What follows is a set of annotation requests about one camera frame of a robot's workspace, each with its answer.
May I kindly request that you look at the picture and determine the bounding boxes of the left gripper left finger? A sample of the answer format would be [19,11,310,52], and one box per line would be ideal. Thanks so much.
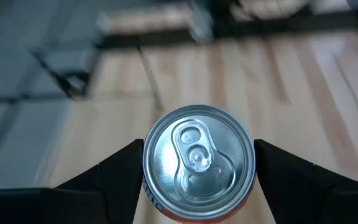
[0,138,145,224]

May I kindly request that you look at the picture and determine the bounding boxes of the black aluminium table frame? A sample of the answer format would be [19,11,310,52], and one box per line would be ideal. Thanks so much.
[94,11,358,50]

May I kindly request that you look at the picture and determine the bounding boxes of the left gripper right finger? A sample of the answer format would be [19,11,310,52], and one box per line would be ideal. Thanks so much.
[253,138,358,224]

